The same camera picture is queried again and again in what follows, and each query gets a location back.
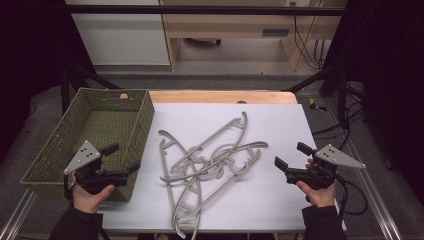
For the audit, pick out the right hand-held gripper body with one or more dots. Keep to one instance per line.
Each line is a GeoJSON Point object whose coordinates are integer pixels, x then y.
{"type": "Point", "coordinates": [320, 173]}

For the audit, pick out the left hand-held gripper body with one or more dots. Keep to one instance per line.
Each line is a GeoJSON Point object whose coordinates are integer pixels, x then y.
{"type": "Point", "coordinates": [83, 156]}

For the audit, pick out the green woven basket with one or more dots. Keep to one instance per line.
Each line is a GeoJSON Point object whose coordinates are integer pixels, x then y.
{"type": "Point", "coordinates": [100, 123]}

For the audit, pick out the person's right hand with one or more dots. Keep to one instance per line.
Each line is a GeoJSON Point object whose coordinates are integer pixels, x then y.
{"type": "Point", "coordinates": [318, 196]}

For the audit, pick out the person's left hand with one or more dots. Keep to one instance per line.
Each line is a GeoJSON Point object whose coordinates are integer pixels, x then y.
{"type": "Point", "coordinates": [88, 200]}

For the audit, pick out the white table sheet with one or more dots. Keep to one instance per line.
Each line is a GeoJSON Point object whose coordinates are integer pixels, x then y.
{"type": "Point", "coordinates": [273, 200]}

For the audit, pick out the yellow and black tool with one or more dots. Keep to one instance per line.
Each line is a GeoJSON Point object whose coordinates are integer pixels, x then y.
{"type": "Point", "coordinates": [315, 106]}

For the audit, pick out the black metal stand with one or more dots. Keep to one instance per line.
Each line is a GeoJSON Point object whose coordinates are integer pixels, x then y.
{"type": "Point", "coordinates": [65, 90]}
{"type": "Point", "coordinates": [341, 100]}

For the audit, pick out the black curtain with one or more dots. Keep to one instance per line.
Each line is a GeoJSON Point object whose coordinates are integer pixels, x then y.
{"type": "Point", "coordinates": [33, 66]}
{"type": "Point", "coordinates": [393, 83]}

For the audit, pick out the white cabinet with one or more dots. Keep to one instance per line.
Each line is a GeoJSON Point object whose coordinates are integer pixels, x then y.
{"type": "Point", "coordinates": [123, 40]}

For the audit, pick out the light wooden desk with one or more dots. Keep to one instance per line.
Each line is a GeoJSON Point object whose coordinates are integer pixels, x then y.
{"type": "Point", "coordinates": [233, 23]}

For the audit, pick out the aluminium rail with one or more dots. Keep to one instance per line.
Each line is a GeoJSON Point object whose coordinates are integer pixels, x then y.
{"type": "Point", "coordinates": [373, 200]}
{"type": "Point", "coordinates": [16, 216]}

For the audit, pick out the black horizontal frame bar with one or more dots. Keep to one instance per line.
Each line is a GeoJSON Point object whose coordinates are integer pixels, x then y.
{"type": "Point", "coordinates": [200, 10]}

